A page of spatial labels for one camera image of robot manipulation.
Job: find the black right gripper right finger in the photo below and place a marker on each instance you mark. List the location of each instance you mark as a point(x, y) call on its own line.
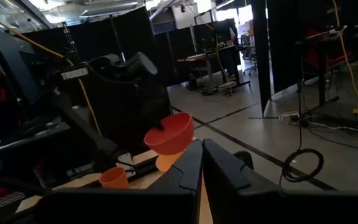
point(259, 205)

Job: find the peach orange bowl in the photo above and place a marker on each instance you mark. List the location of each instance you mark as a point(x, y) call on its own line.
point(166, 161)

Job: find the orange cup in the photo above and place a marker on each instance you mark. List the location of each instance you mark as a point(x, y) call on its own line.
point(114, 179)

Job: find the wooden desk with black legs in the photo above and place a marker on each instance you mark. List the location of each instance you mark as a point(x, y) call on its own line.
point(210, 59)

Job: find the red bowl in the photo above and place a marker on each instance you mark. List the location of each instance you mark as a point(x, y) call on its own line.
point(172, 133)

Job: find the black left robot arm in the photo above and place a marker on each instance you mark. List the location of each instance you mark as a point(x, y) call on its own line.
point(79, 124)

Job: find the white power strip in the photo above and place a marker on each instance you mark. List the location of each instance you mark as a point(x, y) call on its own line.
point(288, 115)

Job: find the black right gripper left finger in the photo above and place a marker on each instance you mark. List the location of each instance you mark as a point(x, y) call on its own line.
point(166, 202)

